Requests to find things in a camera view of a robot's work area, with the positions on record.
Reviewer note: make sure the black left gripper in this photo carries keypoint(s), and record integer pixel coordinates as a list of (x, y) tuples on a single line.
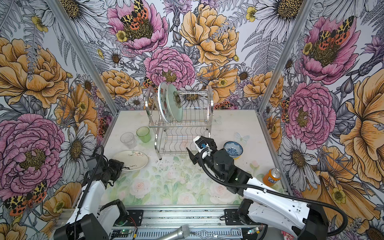
[(119, 165)]

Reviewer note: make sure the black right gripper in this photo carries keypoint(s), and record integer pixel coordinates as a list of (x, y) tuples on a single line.
[(193, 158)]

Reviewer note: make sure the cream floral plate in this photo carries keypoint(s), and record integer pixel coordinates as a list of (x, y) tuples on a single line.
[(133, 160)]

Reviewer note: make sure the blue white ceramic bowl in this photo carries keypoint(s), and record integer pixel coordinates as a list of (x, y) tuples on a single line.
[(233, 148)]

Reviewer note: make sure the clear plastic tumbler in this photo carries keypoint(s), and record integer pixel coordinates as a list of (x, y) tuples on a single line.
[(129, 140)]

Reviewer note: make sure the green plastic tumbler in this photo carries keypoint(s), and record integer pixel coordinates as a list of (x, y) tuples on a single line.
[(144, 134)]

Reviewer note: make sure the pale green plate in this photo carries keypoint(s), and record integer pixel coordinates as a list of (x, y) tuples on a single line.
[(174, 103)]

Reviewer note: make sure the white plate red pattern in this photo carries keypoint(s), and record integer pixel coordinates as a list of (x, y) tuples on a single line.
[(162, 102)]

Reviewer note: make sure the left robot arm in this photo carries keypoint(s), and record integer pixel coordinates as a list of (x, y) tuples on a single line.
[(90, 221)]

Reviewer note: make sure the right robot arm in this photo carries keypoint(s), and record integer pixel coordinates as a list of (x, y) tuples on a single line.
[(260, 204)]

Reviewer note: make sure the steel two-tier dish rack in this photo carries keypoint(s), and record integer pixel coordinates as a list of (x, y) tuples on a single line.
[(173, 137)]

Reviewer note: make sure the green circuit board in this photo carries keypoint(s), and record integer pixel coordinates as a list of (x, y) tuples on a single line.
[(124, 233)]

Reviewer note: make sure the orange soda can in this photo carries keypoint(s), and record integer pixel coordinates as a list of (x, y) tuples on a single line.
[(272, 177)]

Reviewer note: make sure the silver microphone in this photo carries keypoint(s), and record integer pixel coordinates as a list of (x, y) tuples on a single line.
[(179, 234)]

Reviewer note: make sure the pink toy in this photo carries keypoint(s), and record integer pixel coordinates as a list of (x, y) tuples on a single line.
[(287, 236)]

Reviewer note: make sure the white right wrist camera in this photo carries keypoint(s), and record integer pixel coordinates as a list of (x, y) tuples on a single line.
[(201, 143)]

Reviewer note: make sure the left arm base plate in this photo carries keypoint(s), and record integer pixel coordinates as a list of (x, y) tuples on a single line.
[(133, 218)]

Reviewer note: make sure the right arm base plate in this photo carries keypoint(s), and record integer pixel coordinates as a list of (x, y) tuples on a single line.
[(233, 217)]

